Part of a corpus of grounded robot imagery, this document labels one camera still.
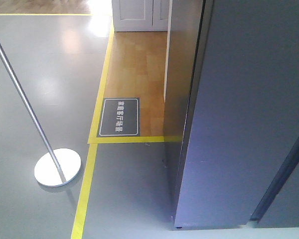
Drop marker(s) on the dark floor sign sticker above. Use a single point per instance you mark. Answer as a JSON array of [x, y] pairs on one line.
[[119, 117]]

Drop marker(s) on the dark grey fridge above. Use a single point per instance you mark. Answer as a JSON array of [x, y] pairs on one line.
[[189, 26]]

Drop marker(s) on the white cabinet with doors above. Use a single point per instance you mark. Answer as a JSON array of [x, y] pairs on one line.
[[140, 15]]

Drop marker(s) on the metal stand with round base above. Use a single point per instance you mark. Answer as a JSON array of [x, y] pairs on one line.
[[57, 167]]

